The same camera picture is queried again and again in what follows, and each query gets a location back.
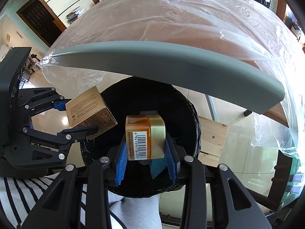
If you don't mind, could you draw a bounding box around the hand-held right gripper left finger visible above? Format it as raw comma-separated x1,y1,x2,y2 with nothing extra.
21,135,129,229

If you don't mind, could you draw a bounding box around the green glass side table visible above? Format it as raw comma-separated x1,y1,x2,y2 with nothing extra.
278,151,305,206

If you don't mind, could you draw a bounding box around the black trash bin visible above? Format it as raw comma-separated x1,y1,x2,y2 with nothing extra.
81,76,202,198

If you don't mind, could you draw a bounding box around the blue cloth wipe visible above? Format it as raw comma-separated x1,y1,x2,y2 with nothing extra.
139,110,171,179

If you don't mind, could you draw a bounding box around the person's grey trouser leg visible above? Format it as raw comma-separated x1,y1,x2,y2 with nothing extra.
108,194,162,229

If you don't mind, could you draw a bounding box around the orange jar with gold lid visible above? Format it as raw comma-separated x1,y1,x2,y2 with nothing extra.
125,114,166,161

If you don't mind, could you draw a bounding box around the brown cardboard box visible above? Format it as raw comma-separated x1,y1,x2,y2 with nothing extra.
65,86,118,140

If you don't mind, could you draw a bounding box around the stack of magazines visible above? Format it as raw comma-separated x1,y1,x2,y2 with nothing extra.
66,6,85,24

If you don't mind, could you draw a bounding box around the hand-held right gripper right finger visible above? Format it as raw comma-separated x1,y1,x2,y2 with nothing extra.
164,132,272,229

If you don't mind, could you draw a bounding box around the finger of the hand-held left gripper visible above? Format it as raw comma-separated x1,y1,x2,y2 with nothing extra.
18,87,69,115
5,125,99,167

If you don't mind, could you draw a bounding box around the dark wooden door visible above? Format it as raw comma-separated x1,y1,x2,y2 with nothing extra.
17,0,67,48

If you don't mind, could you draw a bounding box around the clear plastic table cover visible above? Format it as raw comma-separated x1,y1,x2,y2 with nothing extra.
40,0,305,159

